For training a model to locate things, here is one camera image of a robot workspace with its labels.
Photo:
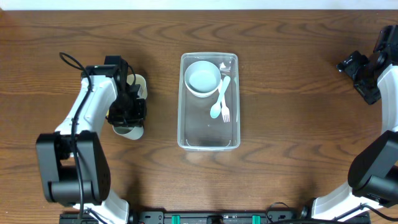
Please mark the grey cup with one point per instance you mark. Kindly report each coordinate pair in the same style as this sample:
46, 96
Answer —
132, 133

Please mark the white bowl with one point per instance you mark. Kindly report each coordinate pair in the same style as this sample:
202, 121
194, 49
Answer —
200, 94

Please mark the grey bowl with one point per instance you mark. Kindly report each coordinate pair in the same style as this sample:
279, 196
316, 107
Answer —
202, 76

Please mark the mint green spoon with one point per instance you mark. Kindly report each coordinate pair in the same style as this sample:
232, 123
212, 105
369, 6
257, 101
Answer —
215, 110

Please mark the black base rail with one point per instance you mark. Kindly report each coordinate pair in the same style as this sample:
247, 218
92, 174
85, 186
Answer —
206, 218

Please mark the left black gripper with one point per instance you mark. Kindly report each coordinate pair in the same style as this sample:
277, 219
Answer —
127, 115

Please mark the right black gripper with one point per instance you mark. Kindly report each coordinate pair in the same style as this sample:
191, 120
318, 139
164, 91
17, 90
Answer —
358, 78

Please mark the white cup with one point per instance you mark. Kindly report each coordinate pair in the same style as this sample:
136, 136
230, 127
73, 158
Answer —
139, 80

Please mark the clear plastic container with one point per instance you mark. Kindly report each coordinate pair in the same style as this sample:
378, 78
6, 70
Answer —
197, 131

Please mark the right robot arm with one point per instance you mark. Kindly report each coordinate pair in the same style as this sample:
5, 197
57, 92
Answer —
372, 176

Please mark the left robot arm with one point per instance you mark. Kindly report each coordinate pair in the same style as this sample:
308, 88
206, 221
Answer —
72, 164

